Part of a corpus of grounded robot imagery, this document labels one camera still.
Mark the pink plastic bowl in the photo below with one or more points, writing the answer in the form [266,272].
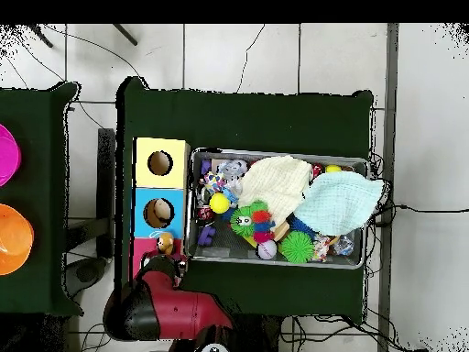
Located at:
[9,157]

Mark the multicolour spiky caterpillar toy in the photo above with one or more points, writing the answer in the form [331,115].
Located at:
[262,218]

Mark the mint green muslin cloth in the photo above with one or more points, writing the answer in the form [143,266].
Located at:
[337,205]

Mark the black upright panel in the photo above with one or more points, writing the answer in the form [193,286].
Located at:
[106,183]

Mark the white baseball with red stitching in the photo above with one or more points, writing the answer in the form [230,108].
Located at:
[267,250]

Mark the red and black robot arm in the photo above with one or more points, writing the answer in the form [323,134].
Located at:
[183,311]

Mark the orange plastic bowl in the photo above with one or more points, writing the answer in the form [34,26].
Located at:
[14,238]

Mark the purple plastic toy piece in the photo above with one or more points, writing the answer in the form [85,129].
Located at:
[206,235]

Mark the clear plastic bottle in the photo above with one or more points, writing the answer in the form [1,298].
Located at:
[231,190]

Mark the orange plush toy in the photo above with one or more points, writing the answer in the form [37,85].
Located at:
[165,244]

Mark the dark green table cloth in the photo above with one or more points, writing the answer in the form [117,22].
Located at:
[238,121]

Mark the black tripod leg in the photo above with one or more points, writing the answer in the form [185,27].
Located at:
[125,35]
[40,36]

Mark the wooden box with three holes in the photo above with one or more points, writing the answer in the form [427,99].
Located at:
[176,205]

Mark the green spiky rubber ball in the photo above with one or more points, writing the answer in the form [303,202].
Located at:
[297,247]
[242,222]

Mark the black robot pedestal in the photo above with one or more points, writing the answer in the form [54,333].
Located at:
[256,337]

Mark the cream muslin cloth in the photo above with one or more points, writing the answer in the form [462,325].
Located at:
[274,183]

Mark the yellow tennis-style ball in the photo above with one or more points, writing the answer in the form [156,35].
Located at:
[220,202]

